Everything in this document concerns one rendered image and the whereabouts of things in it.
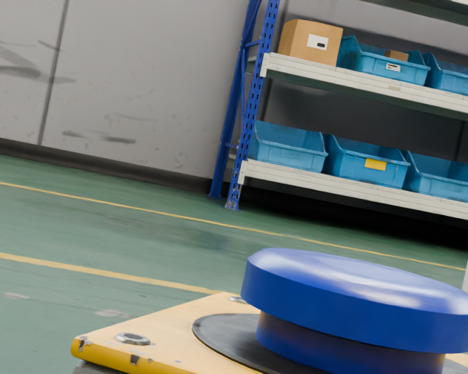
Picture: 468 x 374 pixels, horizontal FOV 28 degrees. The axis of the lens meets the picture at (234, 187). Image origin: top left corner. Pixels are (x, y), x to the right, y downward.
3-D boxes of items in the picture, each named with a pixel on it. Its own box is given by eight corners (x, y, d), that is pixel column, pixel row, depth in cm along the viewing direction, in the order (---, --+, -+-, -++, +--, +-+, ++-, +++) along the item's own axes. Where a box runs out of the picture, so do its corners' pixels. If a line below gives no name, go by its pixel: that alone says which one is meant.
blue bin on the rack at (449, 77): (405, 91, 521) (413, 54, 520) (469, 105, 527) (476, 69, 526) (437, 90, 472) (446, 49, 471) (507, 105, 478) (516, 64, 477)
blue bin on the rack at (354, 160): (310, 169, 515) (317, 132, 514) (374, 182, 523) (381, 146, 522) (336, 176, 466) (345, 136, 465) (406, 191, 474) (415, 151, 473)
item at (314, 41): (335, 67, 466) (343, 28, 465) (289, 57, 462) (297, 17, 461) (319, 70, 496) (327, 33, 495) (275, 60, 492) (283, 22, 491)
